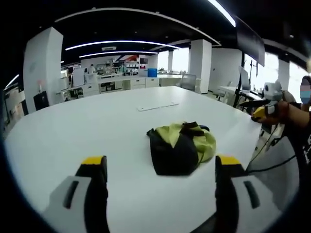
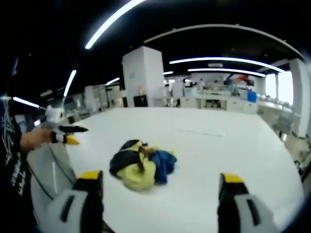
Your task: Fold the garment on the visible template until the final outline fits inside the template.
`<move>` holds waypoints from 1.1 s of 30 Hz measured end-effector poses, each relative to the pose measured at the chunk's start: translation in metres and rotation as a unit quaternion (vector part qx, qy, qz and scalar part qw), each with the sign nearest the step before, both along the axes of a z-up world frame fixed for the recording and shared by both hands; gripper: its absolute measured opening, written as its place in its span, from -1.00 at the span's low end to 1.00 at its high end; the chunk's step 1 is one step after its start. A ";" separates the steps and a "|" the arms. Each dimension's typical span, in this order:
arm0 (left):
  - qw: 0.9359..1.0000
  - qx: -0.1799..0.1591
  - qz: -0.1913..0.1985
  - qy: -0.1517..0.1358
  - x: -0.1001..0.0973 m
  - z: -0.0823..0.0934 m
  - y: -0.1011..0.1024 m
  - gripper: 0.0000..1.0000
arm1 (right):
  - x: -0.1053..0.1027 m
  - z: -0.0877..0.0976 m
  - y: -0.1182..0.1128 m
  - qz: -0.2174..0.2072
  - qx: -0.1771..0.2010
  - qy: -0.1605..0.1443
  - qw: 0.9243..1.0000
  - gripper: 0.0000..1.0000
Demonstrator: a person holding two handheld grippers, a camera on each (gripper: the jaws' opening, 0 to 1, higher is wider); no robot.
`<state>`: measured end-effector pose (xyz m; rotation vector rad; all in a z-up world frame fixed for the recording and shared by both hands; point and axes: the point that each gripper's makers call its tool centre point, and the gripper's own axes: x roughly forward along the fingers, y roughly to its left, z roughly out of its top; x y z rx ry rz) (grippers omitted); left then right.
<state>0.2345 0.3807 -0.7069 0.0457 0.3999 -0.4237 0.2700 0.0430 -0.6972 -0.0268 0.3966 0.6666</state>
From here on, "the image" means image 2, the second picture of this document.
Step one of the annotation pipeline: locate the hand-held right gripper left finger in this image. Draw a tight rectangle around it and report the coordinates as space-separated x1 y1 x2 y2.
45 170 104 233

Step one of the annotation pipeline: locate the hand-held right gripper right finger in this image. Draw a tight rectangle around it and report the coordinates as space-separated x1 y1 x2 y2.
217 172 282 233

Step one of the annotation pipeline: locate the yellow blue black garment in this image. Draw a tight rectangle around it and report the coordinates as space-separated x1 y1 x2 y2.
109 139 178 192

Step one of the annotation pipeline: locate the person's left hand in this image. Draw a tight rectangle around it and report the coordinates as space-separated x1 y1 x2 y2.
19 128 55 153

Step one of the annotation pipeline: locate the short ceiling light strip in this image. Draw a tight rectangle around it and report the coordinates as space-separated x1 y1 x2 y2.
63 69 77 97

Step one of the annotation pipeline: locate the black cabinet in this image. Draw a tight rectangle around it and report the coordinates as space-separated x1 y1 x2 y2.
133 95 148 107

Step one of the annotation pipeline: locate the white square pillar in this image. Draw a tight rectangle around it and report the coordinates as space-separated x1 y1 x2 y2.
121 46 165 108

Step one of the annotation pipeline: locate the white lab bench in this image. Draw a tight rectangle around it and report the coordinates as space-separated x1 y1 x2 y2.
179 93 259 115

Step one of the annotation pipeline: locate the long ceiling light strip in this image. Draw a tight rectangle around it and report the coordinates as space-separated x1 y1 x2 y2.
85 0 146 50

